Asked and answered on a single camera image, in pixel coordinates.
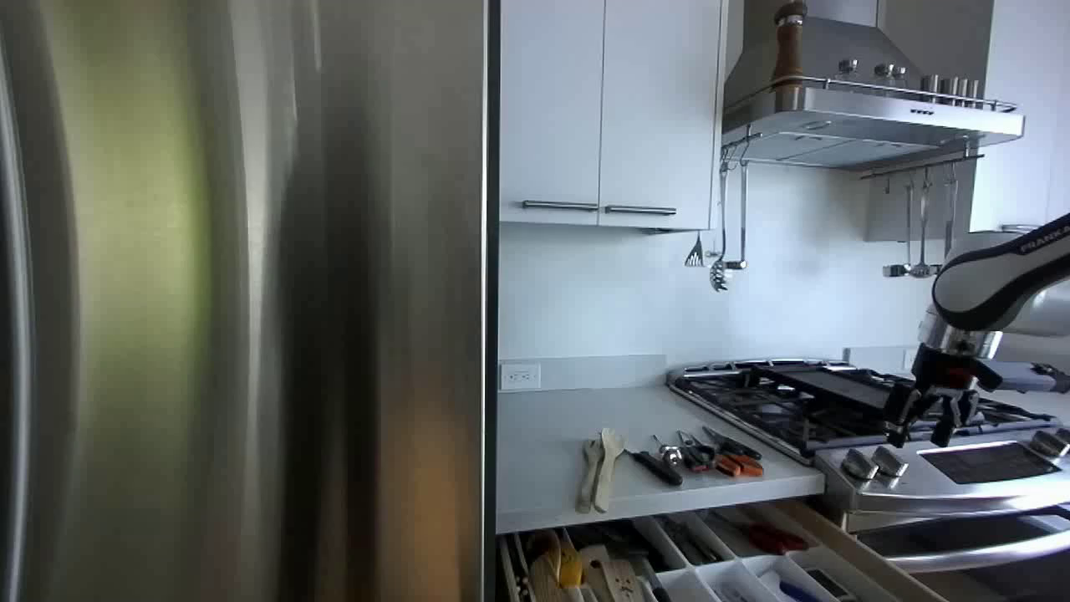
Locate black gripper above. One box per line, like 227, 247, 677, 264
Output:
885, 343, 1005, 452

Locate white drawer organizer tray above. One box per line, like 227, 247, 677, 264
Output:
654, 547, 877, 602

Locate open wooden kitchen drawer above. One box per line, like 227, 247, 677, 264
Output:
496, 499, 950, 602

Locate metal stove knob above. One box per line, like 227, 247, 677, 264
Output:
842, 447, 880, 485
1030, 426, 1070, 460
869, 442, 910, 485

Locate stainless steel oven range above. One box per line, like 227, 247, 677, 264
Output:
817, 422, 1070, 602

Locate hanging metal utensil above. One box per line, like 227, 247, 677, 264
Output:
881, 176, 913, 279
730, 155, 751, 275
910, 180, 936, 279
939, 162, 962, 266

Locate black gas cooktop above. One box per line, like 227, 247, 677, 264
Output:
664, 359, 1057, 466

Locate dark metal pliers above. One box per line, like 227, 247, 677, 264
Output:
677, 428, 722, 476

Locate hanging metal ladle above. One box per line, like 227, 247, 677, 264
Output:
709, 155, 739, 295

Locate stainless steel range hood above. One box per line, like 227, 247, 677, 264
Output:
719, 0, 1030, 172

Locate light wooden spatula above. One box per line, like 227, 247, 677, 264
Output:
588, 426, 631, 515

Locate light wooden spoon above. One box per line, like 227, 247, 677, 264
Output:
574, 433, 606, 511

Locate yellow utensil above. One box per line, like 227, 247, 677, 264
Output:
550, 533, 588, 591

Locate brown wooden pepper mill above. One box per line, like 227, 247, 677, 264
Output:
771, 0, 809, 96

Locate white upper cabinet door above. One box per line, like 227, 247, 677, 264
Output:
499, 0, 608, 232
598, 0, 726, 235

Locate stainless steel refrigerator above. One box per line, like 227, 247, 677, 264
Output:
0, 0, 496, 602

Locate orange handled tool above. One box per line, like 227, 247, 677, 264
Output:
702, 426, 770, 481

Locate black handled kitchen tool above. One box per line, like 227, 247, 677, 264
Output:
623, 443, 684, 491

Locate white tall wall cabinet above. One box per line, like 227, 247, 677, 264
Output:
965, 0, 1070, 238

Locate metal cabinet bar handle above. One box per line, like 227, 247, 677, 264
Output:
603, 201, 677, 219
518, 196, 603, 218

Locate white wall outlet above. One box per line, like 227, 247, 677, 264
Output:
502, 362, 545, 395

